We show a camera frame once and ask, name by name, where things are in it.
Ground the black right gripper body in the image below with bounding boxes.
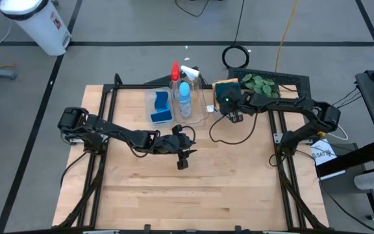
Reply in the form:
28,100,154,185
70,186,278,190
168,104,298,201
218,86,250,124

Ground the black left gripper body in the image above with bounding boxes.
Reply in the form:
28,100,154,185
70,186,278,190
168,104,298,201
156,124,197,170

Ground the dark green cloth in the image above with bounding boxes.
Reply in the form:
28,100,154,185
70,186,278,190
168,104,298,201
215,81,242,102

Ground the orange cloth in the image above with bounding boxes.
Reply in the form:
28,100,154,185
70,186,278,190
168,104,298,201
206,77,240,113

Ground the dark blue rectangular sponge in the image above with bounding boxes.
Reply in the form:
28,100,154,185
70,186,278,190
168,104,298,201
150,109,173,124

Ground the dark blue wavy sponge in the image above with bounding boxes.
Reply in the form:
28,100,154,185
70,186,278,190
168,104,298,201
154,91,170,113

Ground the light blue capped bottle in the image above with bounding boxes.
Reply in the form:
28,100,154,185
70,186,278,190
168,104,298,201
178,81,193,118

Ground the white spray bottle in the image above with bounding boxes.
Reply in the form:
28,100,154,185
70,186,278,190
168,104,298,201
180,64,205,108

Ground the red trigger clear spray bottle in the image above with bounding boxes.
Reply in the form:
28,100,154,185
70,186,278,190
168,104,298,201
169,60,182,98

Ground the right clear plastic bin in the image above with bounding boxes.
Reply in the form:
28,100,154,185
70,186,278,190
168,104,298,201
210,78,242,120

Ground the green plant in white pot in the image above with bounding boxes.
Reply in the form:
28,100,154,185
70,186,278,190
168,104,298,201
240,73,281,99

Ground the large clear plastic bin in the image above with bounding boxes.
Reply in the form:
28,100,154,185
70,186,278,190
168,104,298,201
169,77,209,128

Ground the small clear plastic bin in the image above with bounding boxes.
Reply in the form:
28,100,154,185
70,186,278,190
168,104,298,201
144,86,175,127

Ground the black perforated panel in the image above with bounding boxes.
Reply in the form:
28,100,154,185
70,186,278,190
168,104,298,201
226,67,313,113

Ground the white printed paper sheet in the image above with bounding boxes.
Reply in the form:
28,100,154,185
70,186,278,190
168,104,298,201
310,138,337,166

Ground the white paper roll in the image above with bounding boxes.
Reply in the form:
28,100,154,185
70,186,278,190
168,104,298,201
353,171,374,191

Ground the white trash can black rim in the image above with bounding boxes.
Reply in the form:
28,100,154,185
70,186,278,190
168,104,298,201
0,0,73,57

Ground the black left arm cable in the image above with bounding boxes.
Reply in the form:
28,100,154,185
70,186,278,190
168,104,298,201
177,125,197,142

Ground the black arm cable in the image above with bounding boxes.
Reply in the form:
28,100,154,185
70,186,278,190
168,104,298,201
208,112,259,146
177,125,197,142

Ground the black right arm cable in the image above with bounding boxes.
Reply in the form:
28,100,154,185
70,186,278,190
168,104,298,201
208,112,259,146

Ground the black coiled floor cable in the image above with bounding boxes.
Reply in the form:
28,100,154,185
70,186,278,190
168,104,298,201
221,0,251,70

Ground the black aluminium table frame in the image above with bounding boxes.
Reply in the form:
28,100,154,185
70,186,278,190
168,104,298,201
52,73,330,234

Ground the yellow floor cable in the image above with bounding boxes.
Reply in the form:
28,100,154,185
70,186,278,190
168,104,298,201
274,0,300,73

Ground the black looped floor cable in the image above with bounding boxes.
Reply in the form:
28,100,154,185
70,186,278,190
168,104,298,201
175,0,210,18

